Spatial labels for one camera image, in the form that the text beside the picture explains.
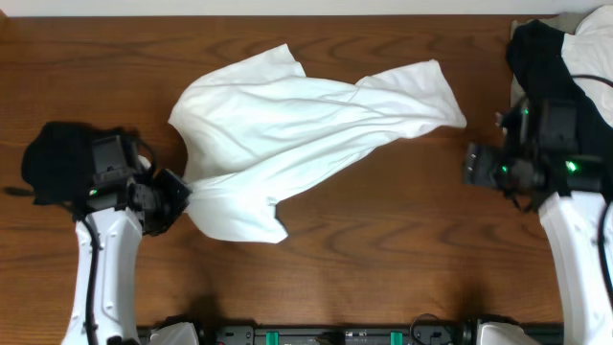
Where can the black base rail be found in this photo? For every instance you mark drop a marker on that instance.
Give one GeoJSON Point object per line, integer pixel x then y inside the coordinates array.
{"type": "Point", "coordinates": [424, 329]}

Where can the white printed garment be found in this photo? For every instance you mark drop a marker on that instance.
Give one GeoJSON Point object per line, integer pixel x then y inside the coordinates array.
{"type": "Point", "coordinates": [589, 52]}

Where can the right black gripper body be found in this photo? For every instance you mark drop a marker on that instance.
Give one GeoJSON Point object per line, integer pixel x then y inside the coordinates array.
{"type": "Point", "coordinates": [490, 168]}

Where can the black garment in pile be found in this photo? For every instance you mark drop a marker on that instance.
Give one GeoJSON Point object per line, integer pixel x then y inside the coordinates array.
{"type": "Point", "coordinates": [534, 56]}

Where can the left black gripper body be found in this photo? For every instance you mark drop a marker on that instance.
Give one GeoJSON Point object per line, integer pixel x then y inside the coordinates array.
{"type": "Point", "coordinates": [173, 190]}

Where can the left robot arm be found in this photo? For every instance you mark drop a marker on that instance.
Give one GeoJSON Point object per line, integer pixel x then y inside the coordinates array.
{"type": "Point", "coordinates": [110, 226]}

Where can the white t-shirt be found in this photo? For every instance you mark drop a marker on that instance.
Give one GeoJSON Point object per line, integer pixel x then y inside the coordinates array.
{"type": "Point", "coordinates": [260, 131]}

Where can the folded black garment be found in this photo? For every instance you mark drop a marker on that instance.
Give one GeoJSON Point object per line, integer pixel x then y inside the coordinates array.
{"type": "Point", "coordinates": [58, 164]}

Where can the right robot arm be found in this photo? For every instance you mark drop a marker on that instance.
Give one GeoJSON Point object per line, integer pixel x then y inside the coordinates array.
{"type": "Point", "coordinates": [572, 196]}

